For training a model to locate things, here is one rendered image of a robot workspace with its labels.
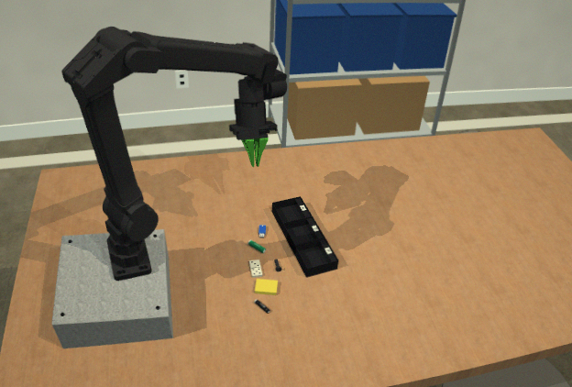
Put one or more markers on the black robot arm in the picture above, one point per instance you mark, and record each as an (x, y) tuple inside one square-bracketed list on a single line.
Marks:
[(111, 56)]

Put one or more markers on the green battery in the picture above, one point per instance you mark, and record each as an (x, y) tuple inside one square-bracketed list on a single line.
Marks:
[(256, 246)]

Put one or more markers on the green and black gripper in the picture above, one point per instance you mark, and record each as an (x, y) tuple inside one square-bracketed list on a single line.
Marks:
[(253, 130)]

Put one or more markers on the yellow sticky note pad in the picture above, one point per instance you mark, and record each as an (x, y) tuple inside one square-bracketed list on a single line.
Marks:
[(266, 287)]

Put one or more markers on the white domino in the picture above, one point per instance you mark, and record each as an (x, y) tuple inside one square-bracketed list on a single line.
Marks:
[(255, 268)]

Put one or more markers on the black three-compartment bin rack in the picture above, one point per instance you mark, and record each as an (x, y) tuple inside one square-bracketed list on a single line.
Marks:
[(303, 234)]

